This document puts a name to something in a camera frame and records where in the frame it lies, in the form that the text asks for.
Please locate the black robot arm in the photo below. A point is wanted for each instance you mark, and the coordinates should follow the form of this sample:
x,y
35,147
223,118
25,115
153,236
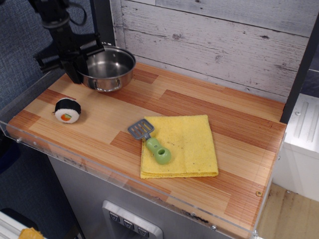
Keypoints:
x,y
55,12

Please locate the plush sushi roll toy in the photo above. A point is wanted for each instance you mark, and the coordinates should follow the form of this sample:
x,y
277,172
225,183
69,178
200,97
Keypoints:
x,y
67,110

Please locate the yellow folded cloth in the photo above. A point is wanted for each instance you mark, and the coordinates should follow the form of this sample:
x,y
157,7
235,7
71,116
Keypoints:
x,y
190,141

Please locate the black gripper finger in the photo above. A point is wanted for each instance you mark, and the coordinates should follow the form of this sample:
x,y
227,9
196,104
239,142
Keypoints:
x,y
72,67

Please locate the stainless steel pot bowl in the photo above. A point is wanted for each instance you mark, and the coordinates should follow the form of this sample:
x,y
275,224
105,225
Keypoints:
x,y
108,69

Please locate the clear acrylic table guard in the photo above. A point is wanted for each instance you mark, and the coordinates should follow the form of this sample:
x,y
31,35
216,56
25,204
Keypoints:
x,y
98,160

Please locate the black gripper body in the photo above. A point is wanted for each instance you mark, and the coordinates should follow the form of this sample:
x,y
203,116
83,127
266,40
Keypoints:
x,y
66,46

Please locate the silver cabinet button panel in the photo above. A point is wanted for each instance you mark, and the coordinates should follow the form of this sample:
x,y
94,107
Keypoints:
x,y
131,221

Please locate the yellow object bottom left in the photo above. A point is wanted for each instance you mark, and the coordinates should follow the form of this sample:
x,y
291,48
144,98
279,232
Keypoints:
x,y
30,233

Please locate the white box at right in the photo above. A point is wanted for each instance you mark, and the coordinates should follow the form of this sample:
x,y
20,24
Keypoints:
x,y
297,168

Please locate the dark right vertical post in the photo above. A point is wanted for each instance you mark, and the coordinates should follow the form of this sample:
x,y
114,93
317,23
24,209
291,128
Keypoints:
x,y
301,73

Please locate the green grey toy spatula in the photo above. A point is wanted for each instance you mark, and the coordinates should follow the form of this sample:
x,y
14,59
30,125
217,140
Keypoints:
x,y
142,130

